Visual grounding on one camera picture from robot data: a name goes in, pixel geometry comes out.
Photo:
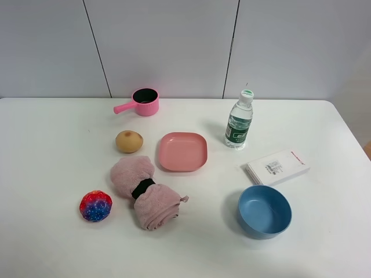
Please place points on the white flat box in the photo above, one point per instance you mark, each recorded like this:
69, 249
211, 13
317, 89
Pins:
277, 168

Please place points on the black band on towel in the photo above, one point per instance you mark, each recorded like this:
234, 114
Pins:
142, 187

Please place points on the blue bowl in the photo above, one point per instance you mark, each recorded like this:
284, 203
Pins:
263, 212

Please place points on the red blue bumpy ball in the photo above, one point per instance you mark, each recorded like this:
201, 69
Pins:
95, 206

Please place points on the pink toy saucepan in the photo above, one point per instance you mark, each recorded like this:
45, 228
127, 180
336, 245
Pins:
144, 101

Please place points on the rolled pink towel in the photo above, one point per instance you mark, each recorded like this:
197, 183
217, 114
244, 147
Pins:
158, 204

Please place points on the clear water bottle green label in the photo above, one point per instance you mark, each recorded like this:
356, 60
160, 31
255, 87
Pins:
239, 121

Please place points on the pink square plate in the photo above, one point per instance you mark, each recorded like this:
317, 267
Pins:
182, 152

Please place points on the tan round bun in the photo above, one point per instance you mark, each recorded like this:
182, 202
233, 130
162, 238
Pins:
129, 141

